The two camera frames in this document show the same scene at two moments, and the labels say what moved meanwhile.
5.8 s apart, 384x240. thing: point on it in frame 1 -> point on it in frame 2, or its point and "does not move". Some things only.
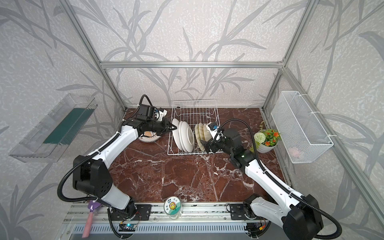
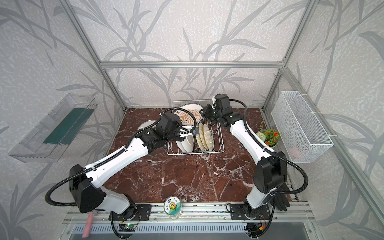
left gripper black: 165,126 -> 179,139
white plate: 187,137 does not move
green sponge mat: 69,127 does not move
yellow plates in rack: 201,128 does not move
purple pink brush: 91,206 does not move
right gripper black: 212,145 -> 205,112
